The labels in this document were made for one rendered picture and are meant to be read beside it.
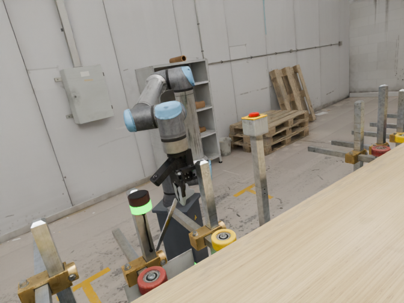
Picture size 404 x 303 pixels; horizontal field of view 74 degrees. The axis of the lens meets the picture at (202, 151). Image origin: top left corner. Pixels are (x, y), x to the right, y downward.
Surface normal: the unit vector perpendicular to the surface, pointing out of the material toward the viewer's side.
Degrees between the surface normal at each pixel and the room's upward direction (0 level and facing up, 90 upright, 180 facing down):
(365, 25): 90
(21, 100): 90
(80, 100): 90
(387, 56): 90
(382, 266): 0
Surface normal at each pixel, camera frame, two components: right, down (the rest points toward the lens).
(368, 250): -0.15, -0.94
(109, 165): 0.63, 0.14
